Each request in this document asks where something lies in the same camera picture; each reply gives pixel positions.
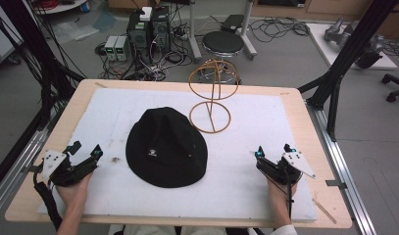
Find black office chair base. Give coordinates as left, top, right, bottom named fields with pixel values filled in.
left=380, top=72, right=399, bottom=104

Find white metal stand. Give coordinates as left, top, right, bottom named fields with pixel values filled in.
left=187, top=0, right=259, bottom=64

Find black sleeved cable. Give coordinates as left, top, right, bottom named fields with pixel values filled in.
left=32, top=164, right=64, bottom=231

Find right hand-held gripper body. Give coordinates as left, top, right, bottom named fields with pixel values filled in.
left=256, top=151, right=317, bottom=186

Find white platform board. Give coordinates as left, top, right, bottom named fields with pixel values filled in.
left=306, top=23, right=398, bottom=71

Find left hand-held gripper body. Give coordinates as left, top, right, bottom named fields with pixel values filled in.
left=40, top=149, right=98, bottom=188

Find thin black cable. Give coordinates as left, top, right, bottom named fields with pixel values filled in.
left=262, top=169, right=294, bottom=220

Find tangle of black floor cables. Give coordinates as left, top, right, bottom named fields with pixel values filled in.
left=249, top=16, right=311, bottom=43

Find white foam mat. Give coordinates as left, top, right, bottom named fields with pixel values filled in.
left=37, top=87, right=319, bottom=223

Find person's left hand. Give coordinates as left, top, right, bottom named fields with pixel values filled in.
left=55, top=171, right=94, bottom=210

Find black box on floor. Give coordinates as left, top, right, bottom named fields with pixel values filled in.
left=220, top=14, right=246, bottom=33

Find black metal frame post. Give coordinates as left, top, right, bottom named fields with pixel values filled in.
left=297, top=0, right=399, bottom=142
left=0, top=0, right=87, bottom=128

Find black bucket hat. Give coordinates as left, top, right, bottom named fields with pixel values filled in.
left=125, top=106, right=209, bottom=189

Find black computer tower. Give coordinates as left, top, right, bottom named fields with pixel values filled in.
left=125, top=6, right=172, bottom=65

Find person's right hand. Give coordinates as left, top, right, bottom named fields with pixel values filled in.
left=267, top=177, right=299, bottom=210

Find person's light trousers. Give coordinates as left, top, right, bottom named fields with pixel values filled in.
left=108, top=223, right=254, bottom=235

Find grey power supply unit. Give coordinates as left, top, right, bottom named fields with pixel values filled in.
left=104, top=35, right=119, bottom=62
left=115, top=35, right=130, bottom=62

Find wooden wire hat stand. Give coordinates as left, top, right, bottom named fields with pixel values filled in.
left=188, top=58, right=240, bottom=134

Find black round stool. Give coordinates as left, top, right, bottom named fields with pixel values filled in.
left=201, top=30, right=245, bottom=58

